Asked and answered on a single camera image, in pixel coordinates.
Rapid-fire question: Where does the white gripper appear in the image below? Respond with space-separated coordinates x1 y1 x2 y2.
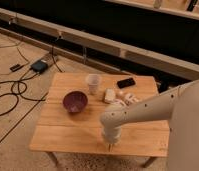
102 127 121 144

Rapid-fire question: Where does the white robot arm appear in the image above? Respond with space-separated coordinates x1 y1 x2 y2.
100 80 199 171

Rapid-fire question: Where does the white sponge block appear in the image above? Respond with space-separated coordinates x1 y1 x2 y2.
104 89 116 103

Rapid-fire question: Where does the wooden table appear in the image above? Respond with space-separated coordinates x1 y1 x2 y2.
30 73 169 157

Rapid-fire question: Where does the purple bowl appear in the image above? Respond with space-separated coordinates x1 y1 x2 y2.
63 91 88 113

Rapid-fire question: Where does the black smartphone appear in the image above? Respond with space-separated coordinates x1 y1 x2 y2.
117 78 135 89

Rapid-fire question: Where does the clear plastic cup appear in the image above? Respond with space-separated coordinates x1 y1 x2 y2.
85 74 101 95

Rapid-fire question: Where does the black power adapter box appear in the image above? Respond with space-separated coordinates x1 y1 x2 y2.
31 60 48 73

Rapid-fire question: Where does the small black device on floor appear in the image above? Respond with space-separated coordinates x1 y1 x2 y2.
10 64 23 72

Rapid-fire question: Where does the long wooden shelf rail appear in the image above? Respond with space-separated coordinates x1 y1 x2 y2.
0 8 199 80

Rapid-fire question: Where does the black cable on floor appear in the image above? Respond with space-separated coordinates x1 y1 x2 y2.
0 44 49 118

